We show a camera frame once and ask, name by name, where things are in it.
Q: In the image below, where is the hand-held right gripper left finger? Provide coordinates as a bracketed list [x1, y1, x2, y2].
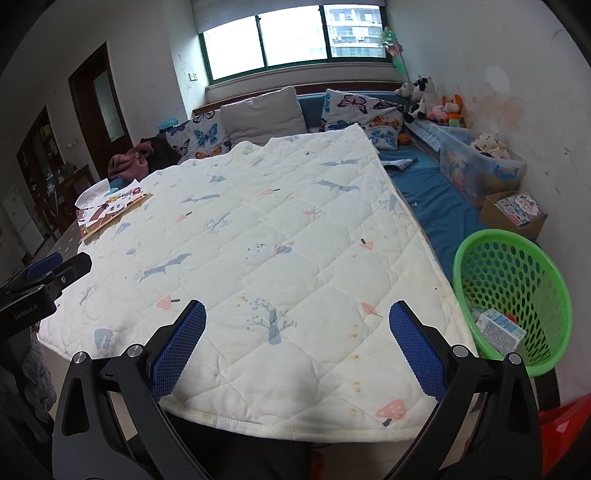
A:
[51, 299, 208, 480]

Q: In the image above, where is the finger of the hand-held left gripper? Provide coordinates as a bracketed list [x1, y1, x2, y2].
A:
[45, 253, 92, 298]
[22, 251, 63, 282]

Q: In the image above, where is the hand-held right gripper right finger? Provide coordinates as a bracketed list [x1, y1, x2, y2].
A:
[388, 301, 544, 480]

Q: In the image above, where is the white milk carton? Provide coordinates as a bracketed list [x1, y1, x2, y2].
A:
[475, 309, 527, 361]

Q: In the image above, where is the green plastic basket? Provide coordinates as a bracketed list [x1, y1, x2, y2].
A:
[452, 229, 573, 377]

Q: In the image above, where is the grey star mat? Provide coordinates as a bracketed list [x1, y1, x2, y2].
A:
[44, 212, 93, 259]

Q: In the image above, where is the cartoon printed book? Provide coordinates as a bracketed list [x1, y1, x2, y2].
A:
[76, 185, 153, 241]

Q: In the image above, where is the dark wooden cabinet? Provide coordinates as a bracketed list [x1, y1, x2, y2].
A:
[16, 106, 63, 232]

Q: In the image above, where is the pile of clothes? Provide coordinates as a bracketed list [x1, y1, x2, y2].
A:
[108, 138, 178, 183]

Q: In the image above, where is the white quilted blanket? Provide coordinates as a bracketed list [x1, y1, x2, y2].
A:
[37, 122, 481, 441]

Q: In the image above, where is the blue mat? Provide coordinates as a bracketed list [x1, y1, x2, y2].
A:
[379, 143, 541, 287]

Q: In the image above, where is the dark wooden door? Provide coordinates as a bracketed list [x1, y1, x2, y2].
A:
[68, 41, 127, 181]

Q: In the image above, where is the cardboard box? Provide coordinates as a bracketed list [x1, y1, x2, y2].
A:
[479, 190, 548, 241]

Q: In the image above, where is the red plastic stool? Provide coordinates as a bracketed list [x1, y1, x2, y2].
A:
[538, 394, 591, 480]

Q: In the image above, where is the small butterfly print cushion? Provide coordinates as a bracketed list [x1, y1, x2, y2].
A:
[164, 113, 232, 162]

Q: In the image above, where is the patterned blue cloth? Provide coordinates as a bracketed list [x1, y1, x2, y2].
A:
[381, 157, 419, 172]

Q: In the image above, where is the clear plastic storage bin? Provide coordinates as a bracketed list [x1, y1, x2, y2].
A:
[438, 127, 527, 206]

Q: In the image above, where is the spotted white cloth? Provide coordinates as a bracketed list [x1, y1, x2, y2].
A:
[468, 131, 511, 160]

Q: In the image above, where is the large butterfly print cushion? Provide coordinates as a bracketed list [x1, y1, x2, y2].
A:
[321, 88, 407, 151]

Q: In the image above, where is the grey cushion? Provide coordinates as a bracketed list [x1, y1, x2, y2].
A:
[221, 86, 308, 146]

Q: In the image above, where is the cow plush toy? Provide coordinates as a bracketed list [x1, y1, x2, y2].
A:
[399, 76, 437, 123]

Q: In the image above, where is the green pinwheel toy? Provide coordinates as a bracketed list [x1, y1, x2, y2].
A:
[379, 28, 411, 79]

